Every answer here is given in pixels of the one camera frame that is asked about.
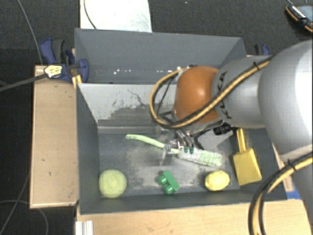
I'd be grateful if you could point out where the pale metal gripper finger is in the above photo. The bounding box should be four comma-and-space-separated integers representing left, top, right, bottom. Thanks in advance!
159, 147, 173, 166
167, 140, 184, 150

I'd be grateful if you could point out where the green and white bottle brush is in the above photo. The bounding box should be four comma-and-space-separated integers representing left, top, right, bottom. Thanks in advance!
125, 134, 224, 167

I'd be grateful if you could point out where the green toy brick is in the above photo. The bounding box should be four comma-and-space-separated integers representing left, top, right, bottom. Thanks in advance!
156, 169, 180, 195

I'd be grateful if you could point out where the yellow toy lemon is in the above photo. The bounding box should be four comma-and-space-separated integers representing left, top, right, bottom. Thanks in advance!
204, 170, 231, 191

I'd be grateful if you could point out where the yellow-green ball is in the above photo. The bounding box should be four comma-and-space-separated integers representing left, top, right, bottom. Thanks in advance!
98, 169, 128, 199

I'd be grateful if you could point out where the yellow toy scoop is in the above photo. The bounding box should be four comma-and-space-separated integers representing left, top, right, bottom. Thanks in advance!
232, 128, 263, 187

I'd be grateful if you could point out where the grey metal bin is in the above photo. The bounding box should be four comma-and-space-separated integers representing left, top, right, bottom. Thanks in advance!
74, 27, 288, 215

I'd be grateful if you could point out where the pale wood board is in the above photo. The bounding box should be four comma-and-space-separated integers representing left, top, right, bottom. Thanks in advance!
29, 65, 80, 209

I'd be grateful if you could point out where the black cylinder on white bracket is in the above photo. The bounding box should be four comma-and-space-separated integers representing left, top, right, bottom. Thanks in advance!
196, 122, 232, 138

